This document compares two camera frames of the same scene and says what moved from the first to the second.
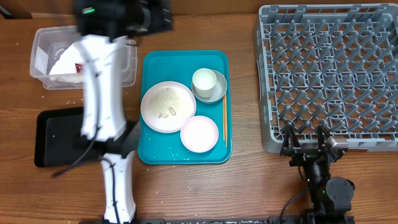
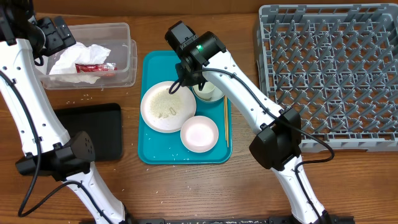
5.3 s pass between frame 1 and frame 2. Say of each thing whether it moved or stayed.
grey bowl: stayed
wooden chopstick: stayed
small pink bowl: stayed
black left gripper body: moved
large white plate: stayed
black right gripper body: moved
